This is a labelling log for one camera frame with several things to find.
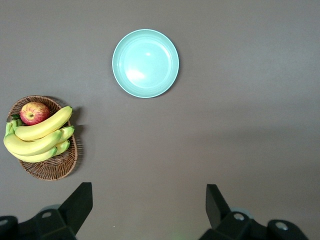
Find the brown wicker basket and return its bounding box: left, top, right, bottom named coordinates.
left=6, top=95, right=78, bottom=181

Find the yellow banana bunch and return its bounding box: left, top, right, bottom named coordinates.
left=3, top=105, right=75, bottom=164

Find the mint green round plate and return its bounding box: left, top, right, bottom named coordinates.
left=111, top=28, right=180, bottom=99

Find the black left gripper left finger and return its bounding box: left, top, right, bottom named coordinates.
left=0, top=182, right=94, bottom=240

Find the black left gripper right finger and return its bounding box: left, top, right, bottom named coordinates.
left=198, top=184, right=311, bottom=240

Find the red yellow apple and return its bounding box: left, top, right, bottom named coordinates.
left=19, top=101, right=51, bottom=126

